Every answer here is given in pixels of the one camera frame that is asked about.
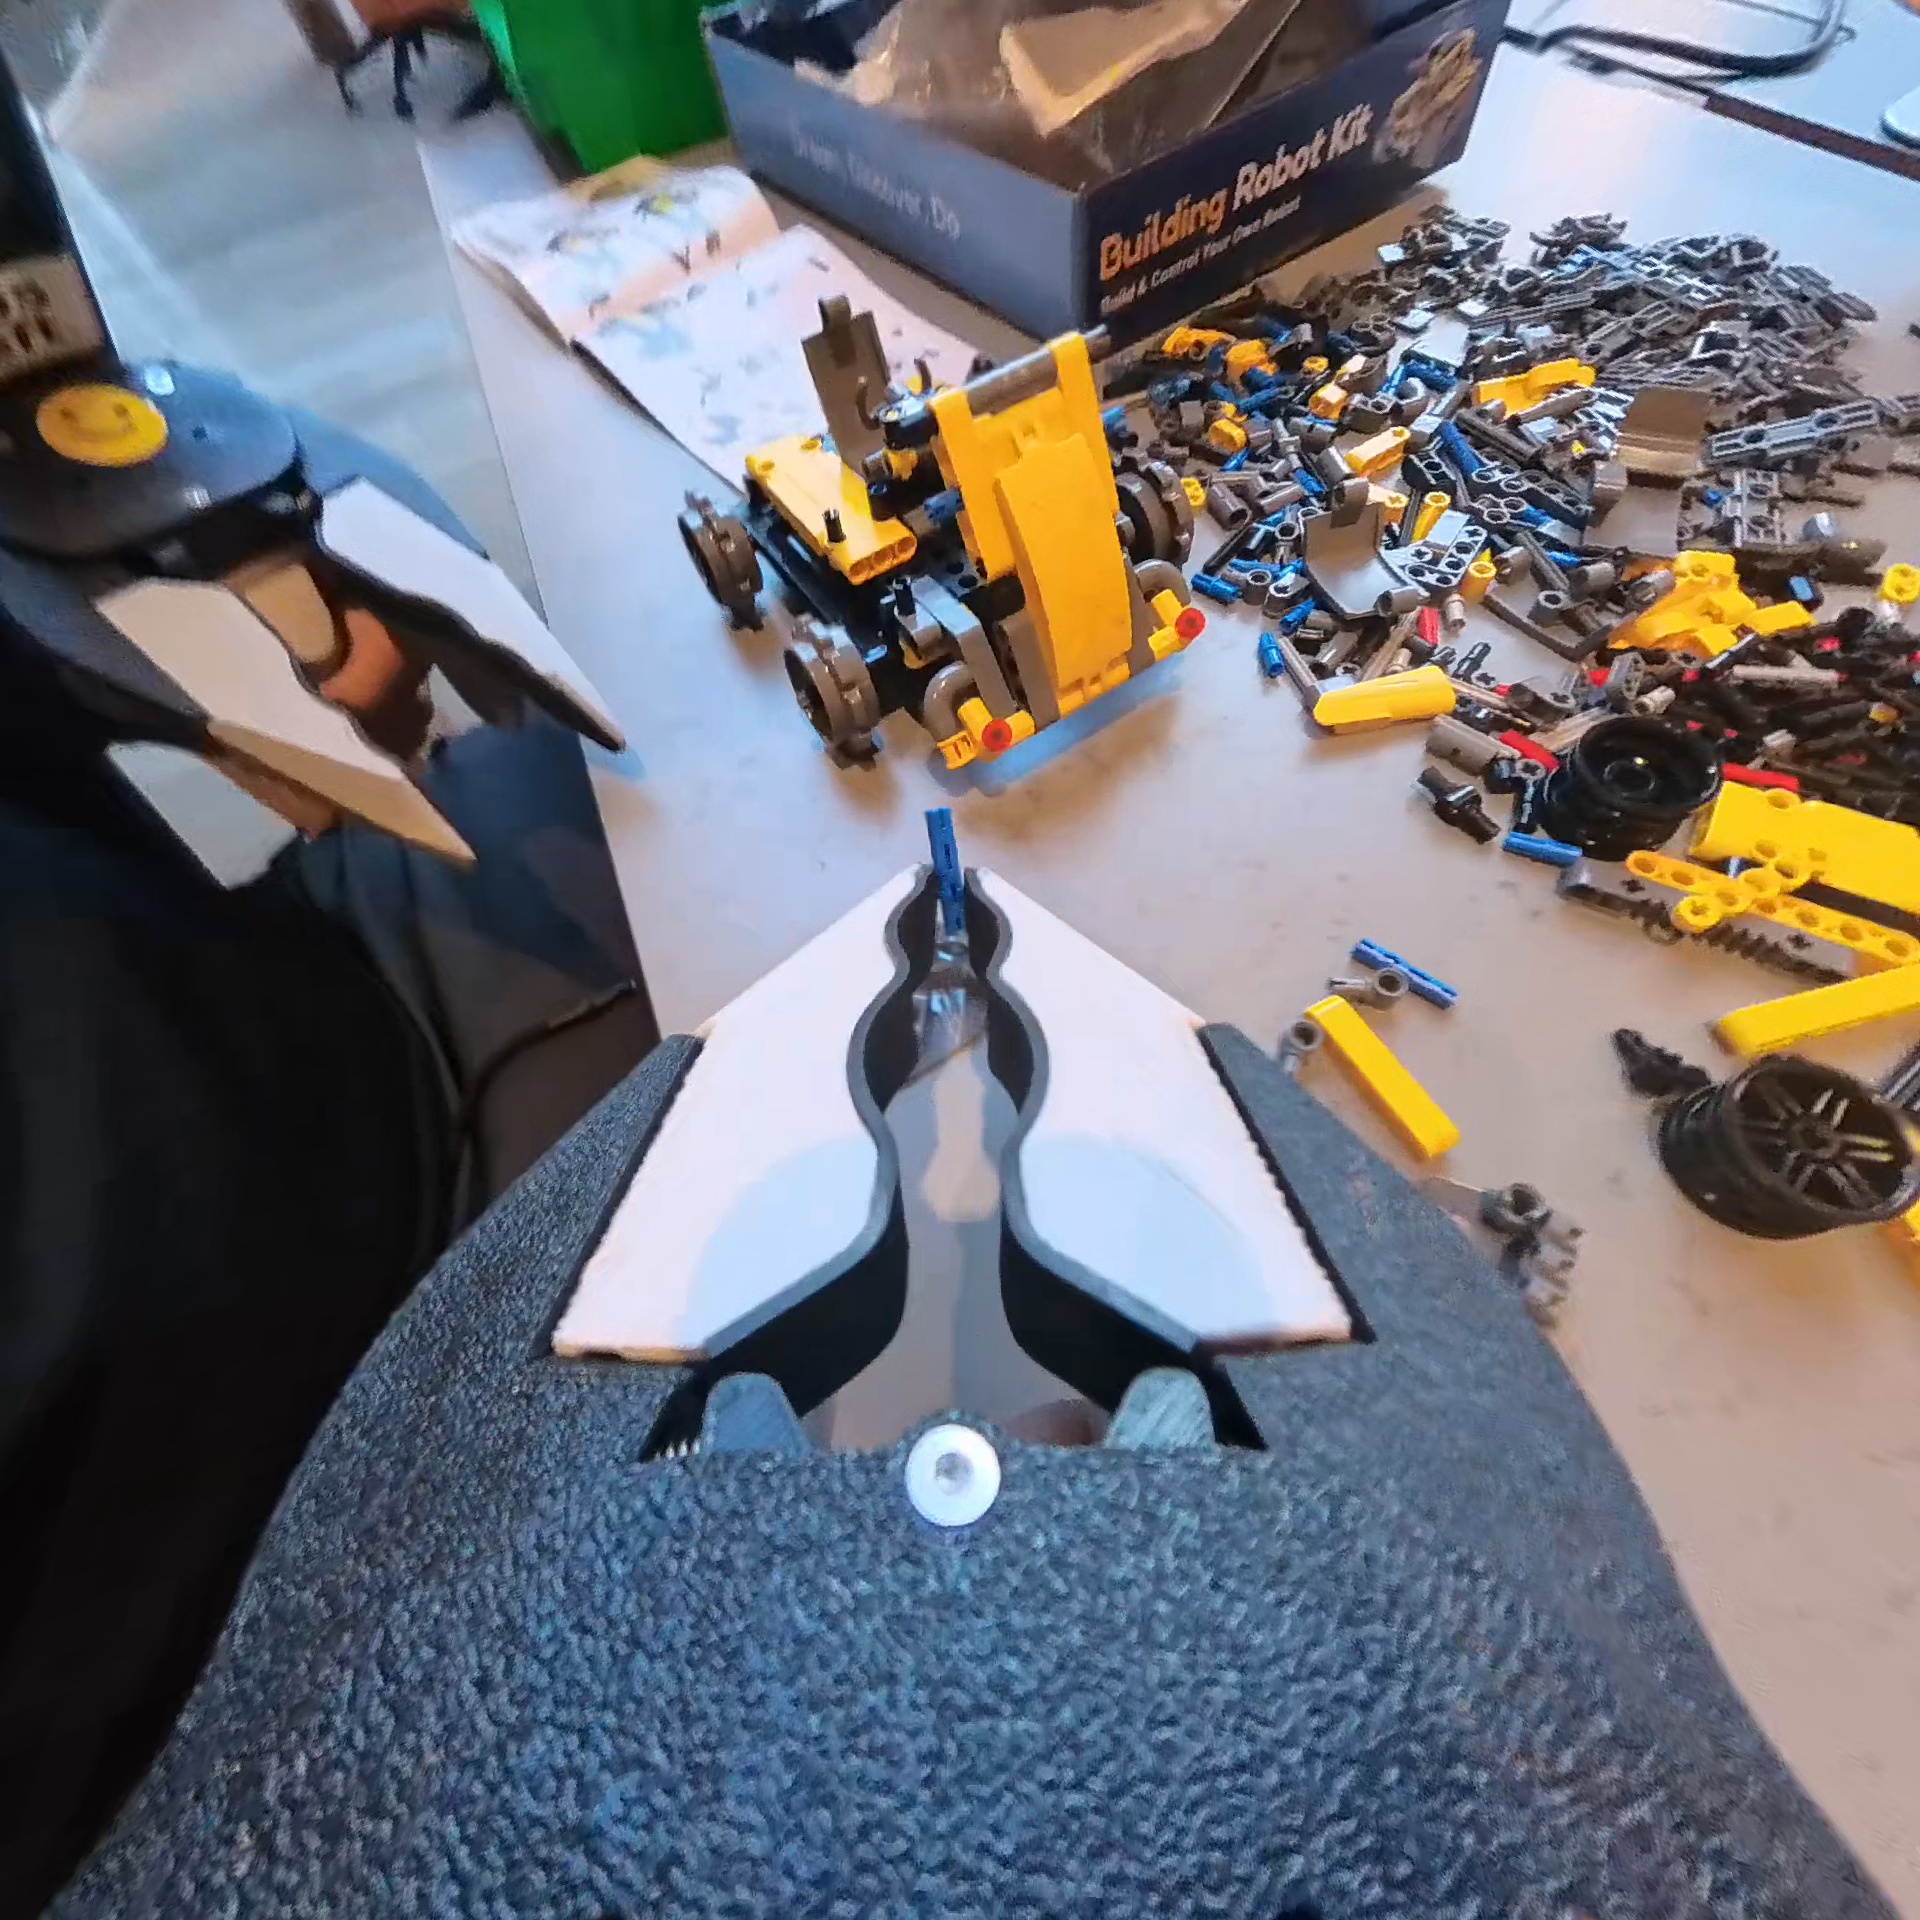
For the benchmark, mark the yellow curved panel piece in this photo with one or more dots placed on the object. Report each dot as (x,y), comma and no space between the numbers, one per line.
(1388,700)

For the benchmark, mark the person's left hand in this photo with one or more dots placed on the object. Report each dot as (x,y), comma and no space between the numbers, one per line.
(374,682)

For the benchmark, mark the black wheel hub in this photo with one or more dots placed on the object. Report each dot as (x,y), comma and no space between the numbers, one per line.
(1628,780)

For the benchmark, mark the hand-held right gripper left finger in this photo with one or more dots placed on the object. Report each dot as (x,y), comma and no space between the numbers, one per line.
(720,1184)

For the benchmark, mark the dark blue cardboard box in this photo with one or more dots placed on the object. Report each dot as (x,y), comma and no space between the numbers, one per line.
(901,164)

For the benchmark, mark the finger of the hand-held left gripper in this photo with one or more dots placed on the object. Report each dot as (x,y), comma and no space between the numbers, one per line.
(450,599)
(269,704)

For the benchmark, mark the grey curved fender piece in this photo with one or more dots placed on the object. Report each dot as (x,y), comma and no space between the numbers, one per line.
(1441,563)

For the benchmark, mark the grey pin connector piece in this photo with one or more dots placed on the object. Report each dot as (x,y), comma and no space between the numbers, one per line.
(1358,991)
(1299,1046)

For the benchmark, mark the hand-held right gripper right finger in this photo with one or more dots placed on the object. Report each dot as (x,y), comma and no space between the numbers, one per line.
(1171,1184)

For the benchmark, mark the black pin connector piece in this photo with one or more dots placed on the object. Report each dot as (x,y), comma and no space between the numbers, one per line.
(1459,802)

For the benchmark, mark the pile of toy brick pieces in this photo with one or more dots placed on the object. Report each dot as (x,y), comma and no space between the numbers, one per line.
(1574,450)

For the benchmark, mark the yellow holed panel piece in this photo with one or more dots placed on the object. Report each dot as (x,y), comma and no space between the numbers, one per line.
(1798,833)

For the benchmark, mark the yellow cross beam piece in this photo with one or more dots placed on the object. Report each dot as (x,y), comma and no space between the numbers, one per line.
(1723,902)

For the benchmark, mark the long yellow beam piece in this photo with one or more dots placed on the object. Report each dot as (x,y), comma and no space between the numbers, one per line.
(1814,1008)

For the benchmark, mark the person's grey trouser leg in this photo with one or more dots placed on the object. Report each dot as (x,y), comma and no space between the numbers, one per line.
(510,902)

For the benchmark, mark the green bin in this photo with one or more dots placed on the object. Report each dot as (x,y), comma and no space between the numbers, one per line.
(616,76)

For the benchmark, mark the yellow black toy brick vehicle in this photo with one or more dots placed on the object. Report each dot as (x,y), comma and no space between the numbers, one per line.
(1049,539)

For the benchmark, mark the white instruction booklet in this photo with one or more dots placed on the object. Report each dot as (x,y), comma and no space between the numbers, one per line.
(705,330)

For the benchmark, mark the grey angled panel piece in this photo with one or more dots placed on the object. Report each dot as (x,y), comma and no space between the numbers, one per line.
(1523,1215)
(944,1020)

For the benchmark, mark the blue pin piece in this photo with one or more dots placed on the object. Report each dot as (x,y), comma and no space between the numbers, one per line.
(1425,984)
(942,855)

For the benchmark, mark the black wheeled chair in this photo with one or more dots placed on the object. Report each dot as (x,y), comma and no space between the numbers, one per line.
(389,54)

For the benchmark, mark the crumpled plastic bag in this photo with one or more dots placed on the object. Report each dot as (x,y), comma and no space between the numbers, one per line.
(1080,60)

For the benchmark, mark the short yellow beam piece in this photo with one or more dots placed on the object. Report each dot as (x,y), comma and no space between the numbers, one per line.
(1388,1079)

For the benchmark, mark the black spoked wheel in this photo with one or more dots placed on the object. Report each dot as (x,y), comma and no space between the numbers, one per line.
(1785,1148)

